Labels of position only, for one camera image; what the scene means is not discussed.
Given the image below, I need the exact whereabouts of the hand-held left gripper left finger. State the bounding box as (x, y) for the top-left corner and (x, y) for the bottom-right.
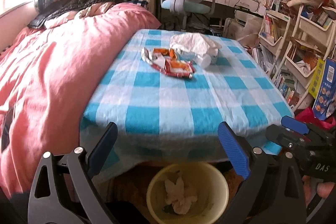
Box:
(28, 122), (118, 224)

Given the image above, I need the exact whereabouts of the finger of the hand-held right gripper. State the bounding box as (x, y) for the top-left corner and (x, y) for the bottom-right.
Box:
(266, 125), (306, 155)
(281, 116), (315, 136)

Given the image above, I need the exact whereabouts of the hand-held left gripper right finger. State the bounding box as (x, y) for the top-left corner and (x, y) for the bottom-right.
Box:
(217, 121), (307, 224)

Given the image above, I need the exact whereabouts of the yellow trash bin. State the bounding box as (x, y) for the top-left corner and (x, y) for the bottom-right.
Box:
(146, 162), (229, 224)

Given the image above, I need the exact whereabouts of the large white tissue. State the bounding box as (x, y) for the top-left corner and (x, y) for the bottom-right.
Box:
(169, 33), (222, 56)

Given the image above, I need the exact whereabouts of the person's right hand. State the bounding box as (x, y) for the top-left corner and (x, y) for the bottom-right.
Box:
(302, 174), (336, 199)

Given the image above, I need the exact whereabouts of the red fabric bag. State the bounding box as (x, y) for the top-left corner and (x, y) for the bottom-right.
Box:
(295, 107), (336, 130)

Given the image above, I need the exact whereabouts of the row of colourful low books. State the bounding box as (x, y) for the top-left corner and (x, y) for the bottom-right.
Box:
(276, 70), (300, 106)

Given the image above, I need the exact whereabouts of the blue yellow cardboard box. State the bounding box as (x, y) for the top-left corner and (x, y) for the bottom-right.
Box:
(308, 57), (336, 121)

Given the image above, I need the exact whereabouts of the white tiered book rack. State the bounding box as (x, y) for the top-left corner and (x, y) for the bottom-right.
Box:
(273, 2), (336, 109)
(258, 7), (292, 75)

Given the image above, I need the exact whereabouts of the row of dark spined books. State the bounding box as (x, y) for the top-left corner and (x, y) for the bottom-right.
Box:
(287, 43), (324, 75)

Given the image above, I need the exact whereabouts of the blue checkered tablecloth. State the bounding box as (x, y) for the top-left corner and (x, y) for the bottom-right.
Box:
(80, 28), (294, 184)

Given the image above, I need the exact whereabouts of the pink duvet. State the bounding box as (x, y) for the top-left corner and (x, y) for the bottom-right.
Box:
(0, 2), (162, 198)

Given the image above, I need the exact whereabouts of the red orange snack wrapper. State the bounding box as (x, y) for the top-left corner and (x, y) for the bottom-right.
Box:
(154, 59), (196, 79)

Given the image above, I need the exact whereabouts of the row of upright thin books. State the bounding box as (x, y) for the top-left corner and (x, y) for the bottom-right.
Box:
(263, 15), (280, 39)

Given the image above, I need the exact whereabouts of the clear plastic bag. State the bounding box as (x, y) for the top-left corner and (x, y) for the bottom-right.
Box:
(238, 15), (265, 47)

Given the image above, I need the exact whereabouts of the orange silver snack wrapper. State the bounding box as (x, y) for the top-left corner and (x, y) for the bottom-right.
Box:
(142, 47), (179, 63)

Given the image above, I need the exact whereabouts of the white printer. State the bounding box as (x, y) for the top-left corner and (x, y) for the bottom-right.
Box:
(234, 9), (260, 26)

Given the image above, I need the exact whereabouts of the black shiny jacket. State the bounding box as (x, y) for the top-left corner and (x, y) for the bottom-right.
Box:
(28, 0), (125, 29)

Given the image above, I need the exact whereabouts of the dark blue checked cloth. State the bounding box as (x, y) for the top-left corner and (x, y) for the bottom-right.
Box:
(130, 0), (150, 8)

